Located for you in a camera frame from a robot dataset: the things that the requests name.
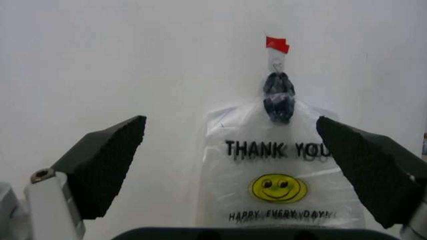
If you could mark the white hook mounting strip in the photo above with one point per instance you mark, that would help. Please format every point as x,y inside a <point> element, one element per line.
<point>276,61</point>

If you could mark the black wall hook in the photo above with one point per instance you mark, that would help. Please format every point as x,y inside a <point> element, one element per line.
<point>278,96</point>

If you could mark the white smiley plastic bag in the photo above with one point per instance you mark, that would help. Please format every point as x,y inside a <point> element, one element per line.
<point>267,175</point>

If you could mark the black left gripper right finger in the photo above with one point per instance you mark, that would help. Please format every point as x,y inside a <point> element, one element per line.
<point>370,172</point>

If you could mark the red tape piece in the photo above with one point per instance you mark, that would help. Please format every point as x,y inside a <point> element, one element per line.
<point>277,44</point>

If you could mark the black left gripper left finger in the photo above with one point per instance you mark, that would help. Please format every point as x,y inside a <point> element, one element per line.
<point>96,170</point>

